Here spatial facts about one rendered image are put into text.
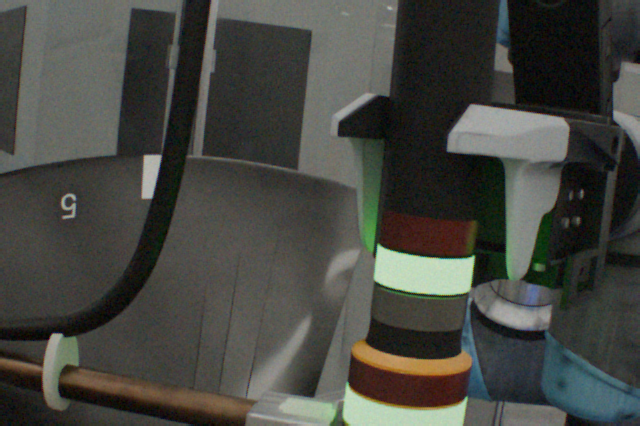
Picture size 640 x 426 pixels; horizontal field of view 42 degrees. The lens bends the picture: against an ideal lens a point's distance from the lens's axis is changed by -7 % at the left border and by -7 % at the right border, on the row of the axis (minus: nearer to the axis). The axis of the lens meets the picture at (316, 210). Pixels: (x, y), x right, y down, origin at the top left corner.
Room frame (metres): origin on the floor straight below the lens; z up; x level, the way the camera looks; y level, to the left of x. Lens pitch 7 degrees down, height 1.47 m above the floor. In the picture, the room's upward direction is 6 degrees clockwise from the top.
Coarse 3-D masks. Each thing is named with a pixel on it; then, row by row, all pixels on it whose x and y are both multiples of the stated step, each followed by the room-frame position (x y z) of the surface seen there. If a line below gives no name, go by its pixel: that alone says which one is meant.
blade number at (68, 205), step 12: (60, 192) 0.45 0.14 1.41; (72, 192) 0.45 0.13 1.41; (84, 192) 0.45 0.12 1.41; (60, 204) 0.44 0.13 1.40; (72, 204) 0.44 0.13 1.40; (84, 204) 0.44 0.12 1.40; (60, 216) 0.44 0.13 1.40; (72, 216) 0.44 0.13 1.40; (84, 216) 0.44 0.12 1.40; (60, 228) 0.43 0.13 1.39
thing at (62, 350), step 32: (192, 0) 0.31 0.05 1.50; (192, 32) 0.31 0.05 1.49; (192, 64) 0.31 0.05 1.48; (192, 96) 0.31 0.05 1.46; (160, 192) 0.31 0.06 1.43; (160, 224) 0.31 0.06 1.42; (128, 288) 0.31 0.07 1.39; (0, 320) 0.32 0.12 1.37; (32, 320) 0.32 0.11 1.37; (64, 320) 0.32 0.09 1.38; (96, 320) 0.31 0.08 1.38; (64, 352) 0.32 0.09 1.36
